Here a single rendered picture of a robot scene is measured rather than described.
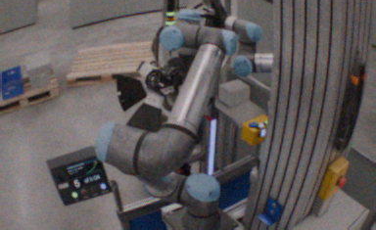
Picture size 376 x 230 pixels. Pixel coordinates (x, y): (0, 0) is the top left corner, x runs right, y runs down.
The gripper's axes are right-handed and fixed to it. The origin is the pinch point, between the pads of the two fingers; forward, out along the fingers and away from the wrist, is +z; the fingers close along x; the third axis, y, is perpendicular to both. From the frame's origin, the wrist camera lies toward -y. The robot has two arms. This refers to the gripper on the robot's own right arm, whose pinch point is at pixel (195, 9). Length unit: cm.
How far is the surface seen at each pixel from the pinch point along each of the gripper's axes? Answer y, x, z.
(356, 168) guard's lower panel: 78, 52, -90
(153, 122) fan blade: 63, -11, 19
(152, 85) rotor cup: 46, -6, 25
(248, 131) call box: 61, 15, -23
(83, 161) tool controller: 42, -72, -11
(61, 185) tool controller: 49, -87, -10
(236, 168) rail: 81, 8, -23
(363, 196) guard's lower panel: 93, 50, -105
